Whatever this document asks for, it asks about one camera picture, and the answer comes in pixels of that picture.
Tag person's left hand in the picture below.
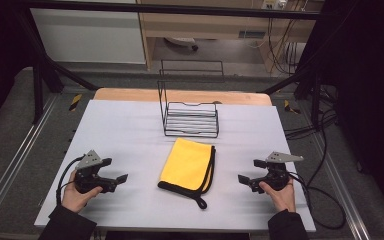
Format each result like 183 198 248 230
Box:
61 179 104 214

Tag white table cover sheet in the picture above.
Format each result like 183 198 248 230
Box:
34 99 317 233

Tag aluminium rail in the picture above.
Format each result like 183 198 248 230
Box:
312 132 372 240
0 94 60 228

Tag office chair base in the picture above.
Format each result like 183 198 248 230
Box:
163 36 200 52

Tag wooden desk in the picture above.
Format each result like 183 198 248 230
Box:
136 0 325 72

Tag bundle of black floor cables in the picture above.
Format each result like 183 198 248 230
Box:
284 84 340 140

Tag black curtain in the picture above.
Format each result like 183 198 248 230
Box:
298 0 384 219
0 0 36 136

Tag person's right hand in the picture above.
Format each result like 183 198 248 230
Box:
259 177 297 213

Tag yellow black tape marker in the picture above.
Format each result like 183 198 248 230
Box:
283 99 302 115
68 93 83 112

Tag black metal crossbar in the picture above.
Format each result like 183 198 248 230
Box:
21 0 322 21

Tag white cabinet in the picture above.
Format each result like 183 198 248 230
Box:
29 0 147 65

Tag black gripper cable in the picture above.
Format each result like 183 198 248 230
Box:
288 171 347 231
55 154 86 206

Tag black wire rack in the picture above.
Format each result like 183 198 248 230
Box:
157 59 225 139

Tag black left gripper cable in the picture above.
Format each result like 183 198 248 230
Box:
55 154 86 206

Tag hanging black cables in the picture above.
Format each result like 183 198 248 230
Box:
266 18 307 76

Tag white power strip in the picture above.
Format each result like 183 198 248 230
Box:
261 0 288 11

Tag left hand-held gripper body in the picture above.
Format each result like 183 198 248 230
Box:
74 149 118 195

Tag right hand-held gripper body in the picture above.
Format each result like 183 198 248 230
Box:
250 151 305 195

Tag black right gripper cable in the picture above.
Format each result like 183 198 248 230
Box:
288 171 347 231

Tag yellow cloth with black trim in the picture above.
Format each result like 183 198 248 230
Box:
157 137 217 210

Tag black metal frame strut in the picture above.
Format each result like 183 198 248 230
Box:
262 64 325 132
13 9 100 125

